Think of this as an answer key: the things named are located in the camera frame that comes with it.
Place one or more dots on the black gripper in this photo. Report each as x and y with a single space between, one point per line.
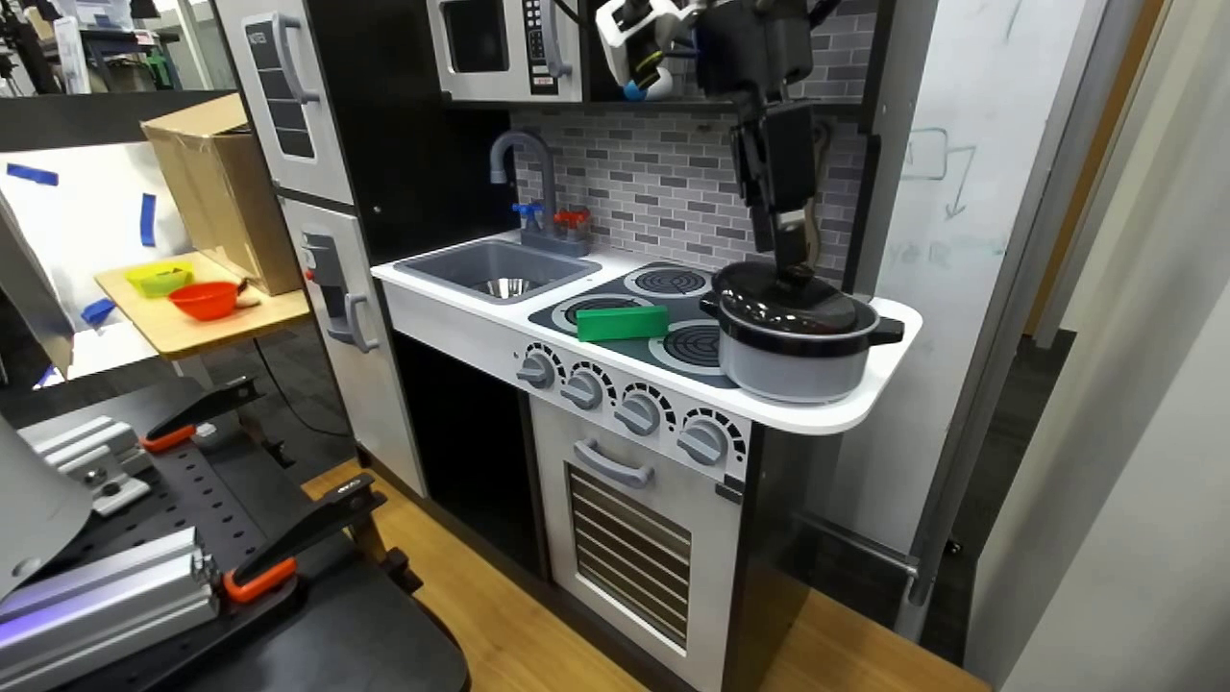
779 156

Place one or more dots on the black pot lid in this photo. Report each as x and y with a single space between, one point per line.
751 297

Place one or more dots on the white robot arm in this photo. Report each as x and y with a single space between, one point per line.
762 48

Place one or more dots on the grey toy cooking pot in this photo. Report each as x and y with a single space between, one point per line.
801 370

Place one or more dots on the green rectangular block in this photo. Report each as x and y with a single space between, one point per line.
620 324

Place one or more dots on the toy kitchen play set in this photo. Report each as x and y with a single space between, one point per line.
635 478

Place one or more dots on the small metal bowl in sink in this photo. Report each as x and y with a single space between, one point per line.
509 291

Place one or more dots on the toy microwave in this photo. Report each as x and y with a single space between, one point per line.
509 52

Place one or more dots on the black orange clamp lower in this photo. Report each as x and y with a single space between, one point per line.
277 558

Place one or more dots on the black orange clamp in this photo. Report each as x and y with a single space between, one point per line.
177 427
277 558

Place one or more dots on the cardboard box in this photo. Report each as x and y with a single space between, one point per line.
220 191

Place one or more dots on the orange bowl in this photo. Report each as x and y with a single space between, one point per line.
209 297

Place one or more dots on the black orange clamp upper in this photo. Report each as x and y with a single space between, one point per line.
177 427

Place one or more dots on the green yellow tray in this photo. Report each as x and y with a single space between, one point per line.
159 279

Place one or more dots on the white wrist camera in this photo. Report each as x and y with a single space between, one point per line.
638 41

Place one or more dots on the aluminium extrusion rail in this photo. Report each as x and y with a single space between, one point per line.
102 611

